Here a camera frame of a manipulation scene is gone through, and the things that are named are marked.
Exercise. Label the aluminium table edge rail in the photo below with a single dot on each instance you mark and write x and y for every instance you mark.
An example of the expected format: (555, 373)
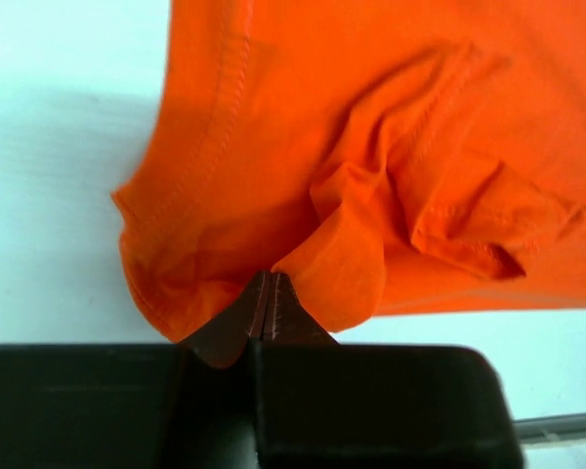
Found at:
(552, 429)

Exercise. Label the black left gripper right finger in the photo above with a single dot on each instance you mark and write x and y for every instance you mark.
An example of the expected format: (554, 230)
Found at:
(320, 404)

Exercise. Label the orange t shirt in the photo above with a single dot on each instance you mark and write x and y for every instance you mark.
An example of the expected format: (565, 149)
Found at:
(390, 157)

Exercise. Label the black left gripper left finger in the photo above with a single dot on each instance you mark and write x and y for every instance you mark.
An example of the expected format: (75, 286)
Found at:
(134, 405)

